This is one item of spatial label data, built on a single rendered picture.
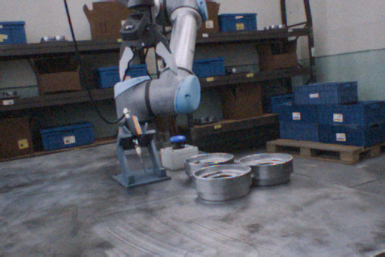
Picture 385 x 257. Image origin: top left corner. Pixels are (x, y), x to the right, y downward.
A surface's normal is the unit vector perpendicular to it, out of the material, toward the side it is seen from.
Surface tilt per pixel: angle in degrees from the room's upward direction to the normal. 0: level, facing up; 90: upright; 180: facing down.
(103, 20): 92
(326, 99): 91
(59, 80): 82
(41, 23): 90
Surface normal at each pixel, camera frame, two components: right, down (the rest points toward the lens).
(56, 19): 0.44, 0.07
